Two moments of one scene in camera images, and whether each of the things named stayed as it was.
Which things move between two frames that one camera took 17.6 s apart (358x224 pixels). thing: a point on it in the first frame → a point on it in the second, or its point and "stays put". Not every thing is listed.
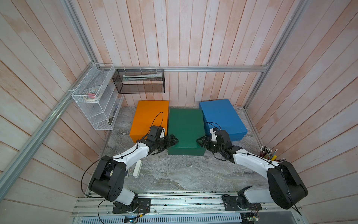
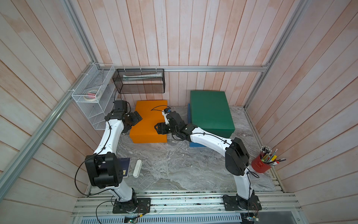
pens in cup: [266, 152] stays put
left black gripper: [168, 143] → [135, 120]
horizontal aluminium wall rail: [237, 66] stays put
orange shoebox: [148, 113] stays put
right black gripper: [204, 139] → [161, 127]
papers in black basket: [126, 77] stays put
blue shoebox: [221, 114] → [192, 144]
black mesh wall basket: [140, 80] stays put
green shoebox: [188, 125] → [209, 111]
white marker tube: [137, 168] stays put
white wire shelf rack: [98, 96] stays put
